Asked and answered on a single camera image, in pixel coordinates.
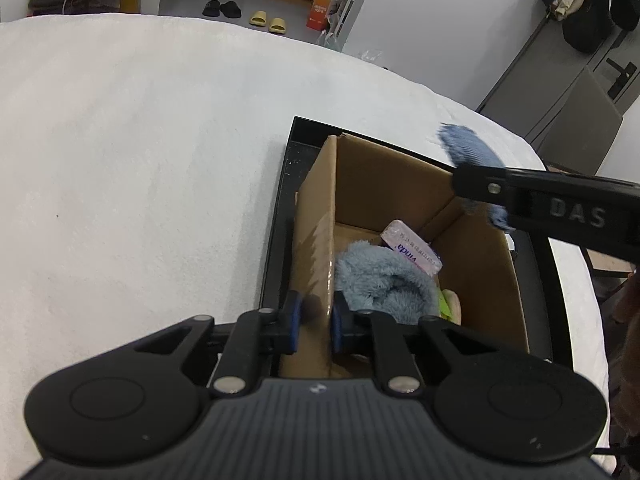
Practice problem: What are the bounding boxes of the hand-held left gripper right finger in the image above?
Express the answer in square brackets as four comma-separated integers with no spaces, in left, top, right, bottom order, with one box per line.
[329,291,507,397]

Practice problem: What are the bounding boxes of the pink purple tissue packet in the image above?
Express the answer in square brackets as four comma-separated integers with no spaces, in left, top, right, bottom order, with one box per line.
[380,219,445,276]

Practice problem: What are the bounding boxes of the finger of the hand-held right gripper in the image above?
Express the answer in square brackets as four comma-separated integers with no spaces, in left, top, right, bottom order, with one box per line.
[451,163,517,222]

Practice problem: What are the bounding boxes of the orange cardboard box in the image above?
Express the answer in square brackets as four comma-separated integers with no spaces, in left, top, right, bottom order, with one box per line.
[306,0,344,31]

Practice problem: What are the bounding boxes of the black tray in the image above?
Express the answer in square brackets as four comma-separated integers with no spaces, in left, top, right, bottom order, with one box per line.
[259,116,574,379]

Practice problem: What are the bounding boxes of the blue-grey sock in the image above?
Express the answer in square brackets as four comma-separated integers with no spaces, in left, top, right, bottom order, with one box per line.
[437,122,516,234]

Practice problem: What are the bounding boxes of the brown cardboard box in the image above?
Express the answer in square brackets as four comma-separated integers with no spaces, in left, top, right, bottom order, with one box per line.
[277,132,531,379]

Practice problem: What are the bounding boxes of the hamburger plush toy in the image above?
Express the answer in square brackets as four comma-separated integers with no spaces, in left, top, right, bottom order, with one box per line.
[437,287,464,324]

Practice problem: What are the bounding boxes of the grey door with handle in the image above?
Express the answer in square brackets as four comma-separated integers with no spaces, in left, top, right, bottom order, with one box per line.
[476,10,640,142]

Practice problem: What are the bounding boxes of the hanging dark clothes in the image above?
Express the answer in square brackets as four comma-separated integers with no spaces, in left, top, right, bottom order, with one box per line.
[539,0,640,54]

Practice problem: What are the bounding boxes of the grey upholstered chair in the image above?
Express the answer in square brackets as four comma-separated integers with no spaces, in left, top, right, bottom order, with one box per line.
[522,67,625,176]

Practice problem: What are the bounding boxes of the green plastic bag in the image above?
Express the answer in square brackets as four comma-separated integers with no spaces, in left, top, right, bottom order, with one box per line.
[315,30,344,54]

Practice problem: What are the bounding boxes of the fluffy blue sock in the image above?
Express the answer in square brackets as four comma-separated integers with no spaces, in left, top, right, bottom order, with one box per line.
[333,241,441,325]

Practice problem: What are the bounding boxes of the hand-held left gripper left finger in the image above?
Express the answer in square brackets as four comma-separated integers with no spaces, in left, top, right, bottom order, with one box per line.
[127,291,303,397]

